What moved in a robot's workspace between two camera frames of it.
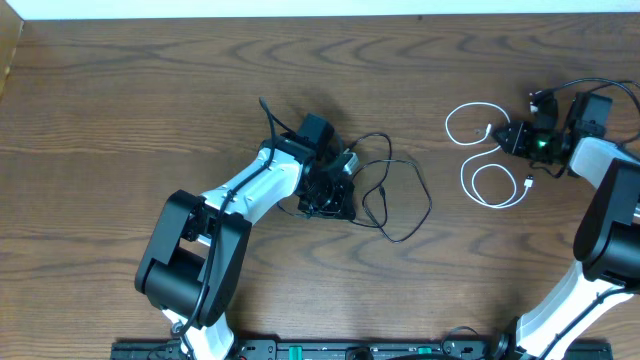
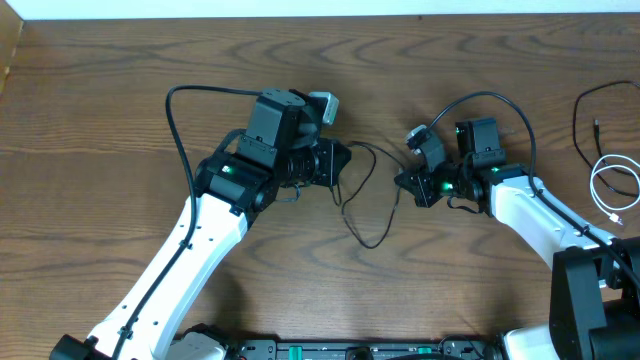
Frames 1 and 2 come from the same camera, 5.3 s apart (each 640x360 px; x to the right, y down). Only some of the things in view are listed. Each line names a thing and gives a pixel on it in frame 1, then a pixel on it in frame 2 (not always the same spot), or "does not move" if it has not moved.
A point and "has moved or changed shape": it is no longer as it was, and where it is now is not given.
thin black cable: (386, 213) to (357, 192)
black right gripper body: (518, 138) to (422, 185)
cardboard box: (11, 24) does not move
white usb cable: (489, 127) has moved or changed shape
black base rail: (334, 350) does not move
